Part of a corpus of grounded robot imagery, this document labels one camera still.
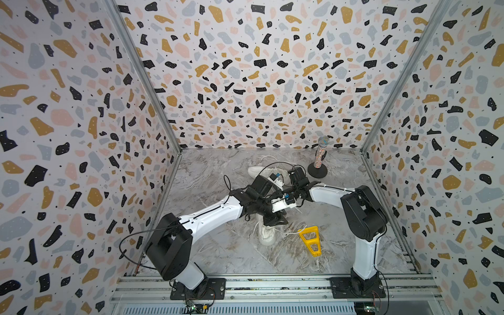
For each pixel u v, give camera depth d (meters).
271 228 0.85
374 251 0.58
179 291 0.72
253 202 0.64
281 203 0.69
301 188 0.78
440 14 0.72
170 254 0.43
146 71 0.87
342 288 0.73
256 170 1.09
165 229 0.44
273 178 0.86
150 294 0.73
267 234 0.83
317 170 1.12
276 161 1.17
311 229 0.90
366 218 0.52
